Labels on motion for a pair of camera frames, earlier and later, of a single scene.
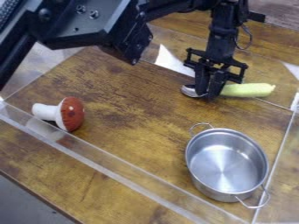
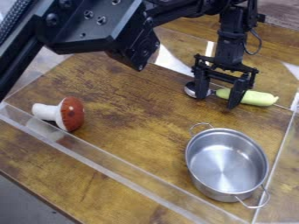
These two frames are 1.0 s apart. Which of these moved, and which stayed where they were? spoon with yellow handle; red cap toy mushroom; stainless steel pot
Moved: spoon with yellow handle
Stayed: red cap toy mushroom; stainless steel pot
